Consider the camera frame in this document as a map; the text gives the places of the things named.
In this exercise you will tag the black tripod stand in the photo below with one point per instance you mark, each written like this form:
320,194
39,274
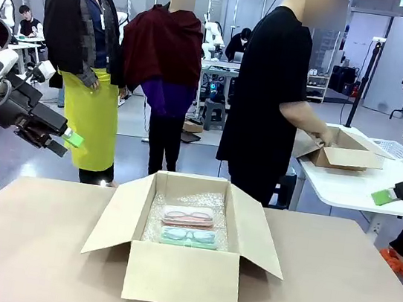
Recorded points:
363,80

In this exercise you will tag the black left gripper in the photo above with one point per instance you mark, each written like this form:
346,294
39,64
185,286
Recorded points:
30,112

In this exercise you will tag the clear bubble wrap sheet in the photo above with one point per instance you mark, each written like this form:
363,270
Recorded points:
194,200

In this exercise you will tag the white shoe shelf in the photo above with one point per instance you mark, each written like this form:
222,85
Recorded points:
317,84

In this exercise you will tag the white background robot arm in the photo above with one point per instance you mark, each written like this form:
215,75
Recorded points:
212,36

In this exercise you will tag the masked person in black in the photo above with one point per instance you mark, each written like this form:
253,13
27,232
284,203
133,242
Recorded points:
237,43

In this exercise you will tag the black equipment cases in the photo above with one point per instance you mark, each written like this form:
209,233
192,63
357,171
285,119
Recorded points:
343,79

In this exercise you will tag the person in black clothes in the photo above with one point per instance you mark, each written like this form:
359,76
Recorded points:
266,92

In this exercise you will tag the small cardboard box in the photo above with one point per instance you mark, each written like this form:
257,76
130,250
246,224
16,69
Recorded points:
346,160

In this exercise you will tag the white side table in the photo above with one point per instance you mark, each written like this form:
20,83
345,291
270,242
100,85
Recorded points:
343,186

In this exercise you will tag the person's right forearm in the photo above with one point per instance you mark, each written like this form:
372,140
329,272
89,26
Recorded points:
300,116

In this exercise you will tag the seated man in varsity jacket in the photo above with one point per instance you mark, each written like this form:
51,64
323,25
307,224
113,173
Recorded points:
28,23

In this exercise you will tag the grey step stool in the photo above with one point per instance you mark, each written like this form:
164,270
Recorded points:
213,113

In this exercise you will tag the flat cardboard box on floor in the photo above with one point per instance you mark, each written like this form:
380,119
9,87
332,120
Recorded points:
193,126

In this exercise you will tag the pink frame glasses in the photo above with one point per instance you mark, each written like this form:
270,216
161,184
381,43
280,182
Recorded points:
189,215

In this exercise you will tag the dark bin under table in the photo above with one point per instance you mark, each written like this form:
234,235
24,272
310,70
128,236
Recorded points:
285,191

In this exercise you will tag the pink glasses case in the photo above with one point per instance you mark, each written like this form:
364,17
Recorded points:
176,223

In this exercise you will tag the person's right hand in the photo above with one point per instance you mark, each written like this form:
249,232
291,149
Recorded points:
324,137

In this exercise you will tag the white background desk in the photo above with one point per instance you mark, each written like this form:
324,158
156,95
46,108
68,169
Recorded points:
24,47

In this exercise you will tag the teal frame glasses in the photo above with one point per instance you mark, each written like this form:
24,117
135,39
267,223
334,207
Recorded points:
189,234

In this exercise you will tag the background workbench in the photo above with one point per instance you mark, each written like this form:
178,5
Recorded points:
221,65

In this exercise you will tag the mint green glasses case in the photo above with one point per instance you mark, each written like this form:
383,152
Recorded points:
165,238

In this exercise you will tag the mannequin with maroon shawl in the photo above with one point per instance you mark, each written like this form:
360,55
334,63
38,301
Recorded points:
163,51

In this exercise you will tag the mannequin with yellow skirt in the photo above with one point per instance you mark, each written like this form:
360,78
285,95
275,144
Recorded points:
88,105

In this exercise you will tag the large open cardboard box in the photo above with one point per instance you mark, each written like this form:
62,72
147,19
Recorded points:
184,276

